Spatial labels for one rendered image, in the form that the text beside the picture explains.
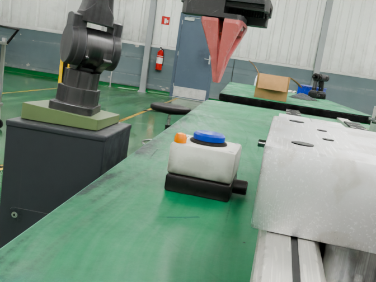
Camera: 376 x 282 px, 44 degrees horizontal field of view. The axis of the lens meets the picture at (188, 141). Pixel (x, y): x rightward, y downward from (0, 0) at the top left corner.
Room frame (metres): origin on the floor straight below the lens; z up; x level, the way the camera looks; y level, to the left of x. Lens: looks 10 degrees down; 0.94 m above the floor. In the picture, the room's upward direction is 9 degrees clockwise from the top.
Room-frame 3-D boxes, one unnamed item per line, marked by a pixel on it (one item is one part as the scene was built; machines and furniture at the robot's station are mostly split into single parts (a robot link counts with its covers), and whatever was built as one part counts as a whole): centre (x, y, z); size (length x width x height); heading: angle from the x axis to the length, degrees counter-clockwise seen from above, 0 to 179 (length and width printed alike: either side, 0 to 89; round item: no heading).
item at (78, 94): (0.95, 0.24, 0.84); 0.12 x 0.09 x 0.08; 2
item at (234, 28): (0.57, -0.01, 0.96); 0.07 x 0.07 x 0.09; 78
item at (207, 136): (0.57, -0.03, 0.84); 0.04 x 0.04 x 0.02
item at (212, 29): (0.57, -0.04, 0.96); 0.07 x 0.07 x 0.09; 78
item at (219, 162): (0.57, -0.03, 0.81); 0.10 x 0.08 x 0.06; 80
